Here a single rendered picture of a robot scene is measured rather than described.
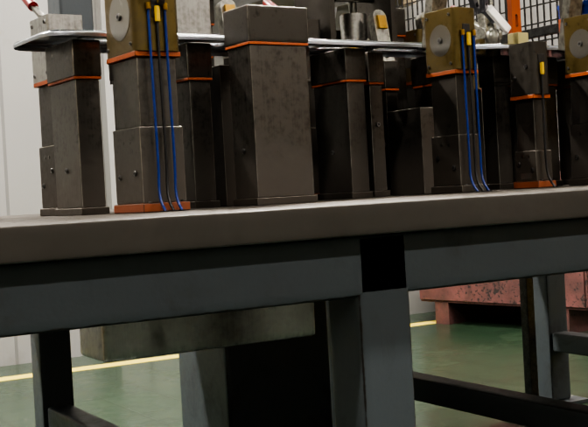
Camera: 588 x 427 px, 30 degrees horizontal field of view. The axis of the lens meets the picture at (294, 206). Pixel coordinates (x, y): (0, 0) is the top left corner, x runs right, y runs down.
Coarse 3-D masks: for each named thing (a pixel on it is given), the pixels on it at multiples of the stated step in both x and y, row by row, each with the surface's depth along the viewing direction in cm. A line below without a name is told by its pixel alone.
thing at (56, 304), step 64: (128, 256) 125; (192, 256) 128; (256, 256) 132; (320, 256) 137; (384, 256) 142; (448, 256) 147; (512, 256) 152; (576, 256) 158; (0, 320) 117; (64, 320) 121; (128, 320) 124; (192, 320) 157; (256, 320) 162; (384, 320) 141; (64, 384) 269; (384, 384) 141; (448, 384) 268
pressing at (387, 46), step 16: (48, 32) 174; (64, 32) 174; (80, 32) 176; (96, 32) 177; (16, 48) 188; (32, 48) 191; (224, 48) 209; (320, 48) 215; (336, 48) 217; (384, 48) 226; (400, 48) 222; (416, 48) 224; (480, 48) 223; (496, 48) 233
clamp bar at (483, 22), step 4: (488, 0) 258; (488, 4) 258; (492, 4) 258; (480, 16) 256; (484, 16) 256; (480, 20) 256; (484, 20) 255; (488, 20) 257; (480, 24) 256; (484, 24) 255; (488, 24) 258; (492, 24) 257; (488, 28) 258; (496, 28) 257
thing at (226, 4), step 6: (222, 0) 217; (228, 0) 218; (216, 6) 218; (222, 6) 217; (228, 6) 217; (234, 6) 218; (216, 12) 218; (222, 12) 216; (222, 18) 216; (222, 24) 216; (222, 30) 216
